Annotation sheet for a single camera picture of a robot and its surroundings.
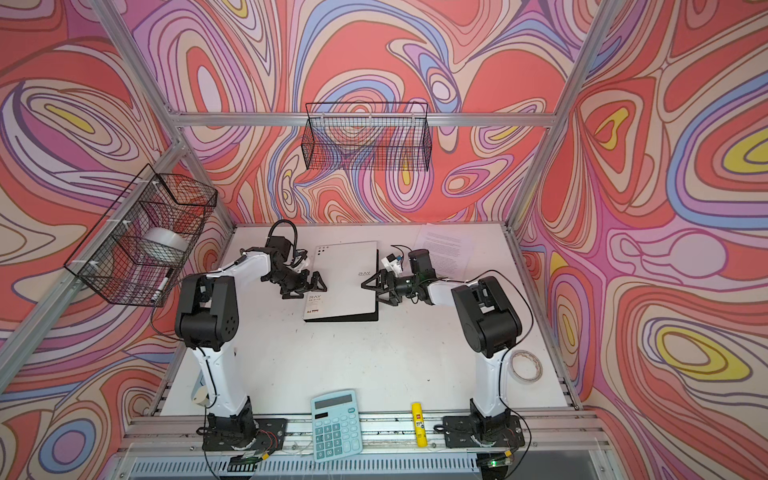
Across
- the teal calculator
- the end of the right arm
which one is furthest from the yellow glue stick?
the end of the right arm

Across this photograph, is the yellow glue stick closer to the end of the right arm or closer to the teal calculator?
the teal calculator

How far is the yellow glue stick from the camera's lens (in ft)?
2.40

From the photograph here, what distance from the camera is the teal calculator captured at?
72 centimetres

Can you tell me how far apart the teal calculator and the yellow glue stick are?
15 centimetres
